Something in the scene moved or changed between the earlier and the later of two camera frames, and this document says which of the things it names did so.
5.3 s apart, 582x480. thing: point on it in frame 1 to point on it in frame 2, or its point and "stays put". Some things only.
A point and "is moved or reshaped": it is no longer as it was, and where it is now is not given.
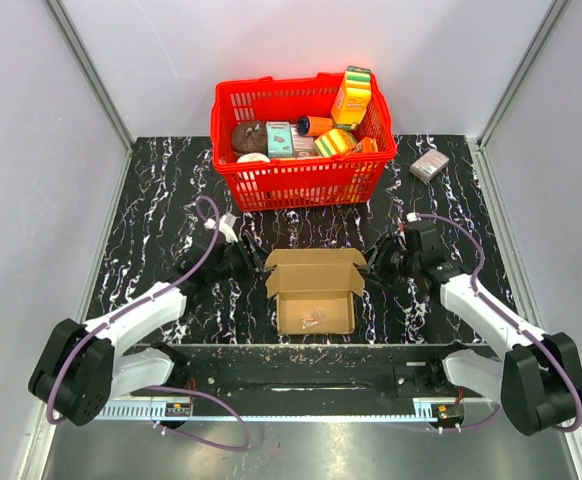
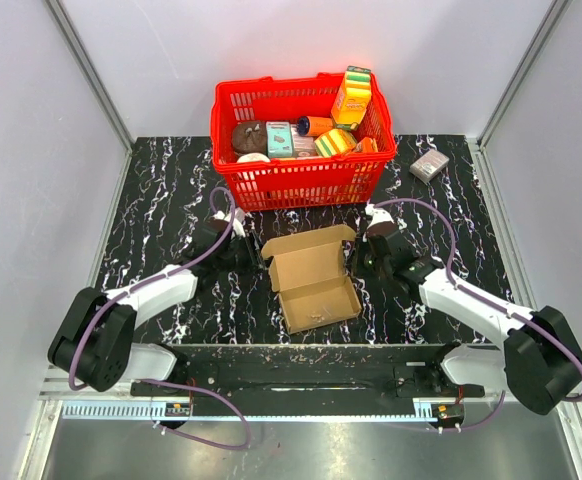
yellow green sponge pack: x=335 y=142 stays put
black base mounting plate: x=317 y=372 stays put
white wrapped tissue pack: x=429 y=165 stays put
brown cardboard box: x=314 y=289 is moved or reshaped
